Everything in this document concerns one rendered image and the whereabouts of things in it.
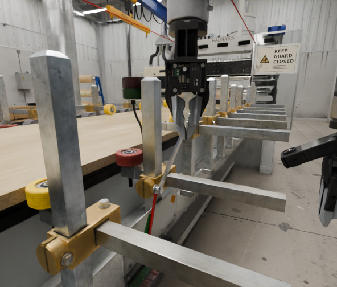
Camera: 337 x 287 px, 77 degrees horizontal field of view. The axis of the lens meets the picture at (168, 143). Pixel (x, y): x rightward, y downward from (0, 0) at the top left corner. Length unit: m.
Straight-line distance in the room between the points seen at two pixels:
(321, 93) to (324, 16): 2.52
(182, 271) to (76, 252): 0.16
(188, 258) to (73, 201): 0.18
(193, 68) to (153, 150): 0.23
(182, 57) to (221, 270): 0.32
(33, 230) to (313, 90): 9.26
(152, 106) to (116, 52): 10.91
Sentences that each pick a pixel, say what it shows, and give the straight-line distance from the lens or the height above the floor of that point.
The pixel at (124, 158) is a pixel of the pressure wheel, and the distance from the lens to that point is 0.61.
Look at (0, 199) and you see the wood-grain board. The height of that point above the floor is 0.90.
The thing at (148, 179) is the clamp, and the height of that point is 0.87.
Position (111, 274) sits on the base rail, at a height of 0.70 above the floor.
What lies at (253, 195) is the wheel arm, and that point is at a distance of 0.52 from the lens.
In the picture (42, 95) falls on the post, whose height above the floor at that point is 1.07.
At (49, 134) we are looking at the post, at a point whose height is 1.02.
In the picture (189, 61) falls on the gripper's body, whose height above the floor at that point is 1.13.
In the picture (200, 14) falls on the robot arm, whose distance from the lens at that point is 0.42.
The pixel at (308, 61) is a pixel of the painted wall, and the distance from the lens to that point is 9.44.
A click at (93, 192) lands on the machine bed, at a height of 0.78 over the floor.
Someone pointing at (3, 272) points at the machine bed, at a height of 0.71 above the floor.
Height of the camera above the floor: 1.08
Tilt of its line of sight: 14 degrees down
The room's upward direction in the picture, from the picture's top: straight up
